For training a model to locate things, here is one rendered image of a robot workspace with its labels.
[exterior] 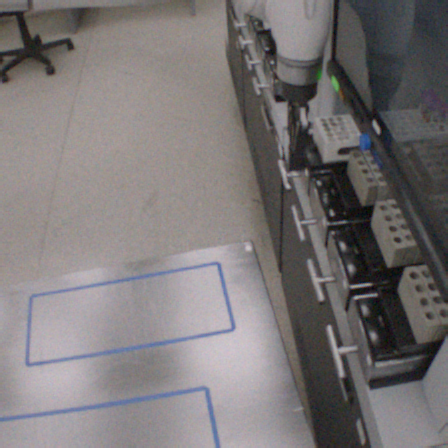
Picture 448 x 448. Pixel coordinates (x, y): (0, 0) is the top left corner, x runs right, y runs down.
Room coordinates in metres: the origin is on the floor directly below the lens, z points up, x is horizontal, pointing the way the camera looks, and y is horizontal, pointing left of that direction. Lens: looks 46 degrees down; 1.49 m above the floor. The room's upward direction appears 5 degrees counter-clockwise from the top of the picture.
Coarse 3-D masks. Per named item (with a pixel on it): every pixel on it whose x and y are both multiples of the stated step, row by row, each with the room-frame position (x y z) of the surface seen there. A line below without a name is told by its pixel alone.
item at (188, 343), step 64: (192, 256) 0.57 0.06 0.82; (256, 256) 0.56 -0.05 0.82; (0, 320) 0.46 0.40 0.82; (64, 320) 0.45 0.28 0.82; (128, 320) 0.45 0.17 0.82; (192, 320) 0.44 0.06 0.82; (256, 320) 0.42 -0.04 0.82; (0, 384) 0.34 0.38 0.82; (64, 384) 0.33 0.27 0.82; (128, 384) 0.33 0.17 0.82; (192, 384) 0.32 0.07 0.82; (256, 384) 0.31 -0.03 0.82
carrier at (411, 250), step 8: (392, 200) 0.60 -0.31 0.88; (392, 208) 0.59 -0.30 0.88; (400, 216) 0.57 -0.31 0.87; (400, 224) 0.54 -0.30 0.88; (400, 232) 0.53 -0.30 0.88; (408, 232) 0.52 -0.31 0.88; (408, 240) 0.52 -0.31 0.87; (408, 248) 0.49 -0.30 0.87; (416, 248) 0.49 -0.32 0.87; (408, 256) 0.49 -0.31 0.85; (408, 264) 0.49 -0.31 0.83
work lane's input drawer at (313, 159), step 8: (312, 136) 0.90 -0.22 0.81; (312, 144) 0.87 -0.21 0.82; (304, 152) 0.85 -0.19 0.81; (312, 152) 0.84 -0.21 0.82; (280, 160) 0.90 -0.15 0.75; (304, 160) 0.83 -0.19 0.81; (312, 160) 0.81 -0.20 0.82; (320, 160) 0.81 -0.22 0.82; (280, 168) 0.87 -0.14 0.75; (304, 168) 0.82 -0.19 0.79; (312, 168) 0.79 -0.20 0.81; (320, 168) 0.79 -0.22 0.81; (328, 168) 0.79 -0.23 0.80; (336, 168) 0.79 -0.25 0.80; (288, 176) 0.84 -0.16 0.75; (296, 176) 0.84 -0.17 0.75; (304, 176) 0.82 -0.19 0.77; (312, 176) 0.78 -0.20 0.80; (320, 176) 0.78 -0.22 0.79; (288, 184) 0.81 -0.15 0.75; (304, 184) 0.81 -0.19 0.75
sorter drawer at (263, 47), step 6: (264, 36) 1.45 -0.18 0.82; (270, 36) 1.46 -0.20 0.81; (258, 42) 1.43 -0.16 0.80; (264, 42) 1.40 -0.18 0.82; (270, 42) 1.40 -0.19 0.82; (258, 48) 1.44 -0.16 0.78; (264, 48) 1.36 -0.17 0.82; (270, 48) 1.36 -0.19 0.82; (258, 54) 1.44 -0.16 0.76; (264, 54) 1.35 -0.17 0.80; (270, 54) 1.34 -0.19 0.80; (276, 54) 1.34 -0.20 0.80; (246, 60) 1.42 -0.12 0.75; (258, 60) 1.41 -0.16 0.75; (264, 60) 1.34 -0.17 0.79; (264, 66) 1.34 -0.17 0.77
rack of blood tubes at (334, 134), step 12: (324, 120) 0.90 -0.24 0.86; (336, 120) 0.88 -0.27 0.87; (348, 120) 0.88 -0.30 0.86; (324, 132) 0.84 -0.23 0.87; (336, 132) 0.84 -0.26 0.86; (348, 132) 0.84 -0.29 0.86; (324, 144) 0.81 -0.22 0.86; (336, 144) 0.80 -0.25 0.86; (348, 144) 0.80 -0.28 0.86; (324, 156) 0.81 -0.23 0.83; (336, 156) 0.80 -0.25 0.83; (348, 156) 0.80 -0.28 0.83
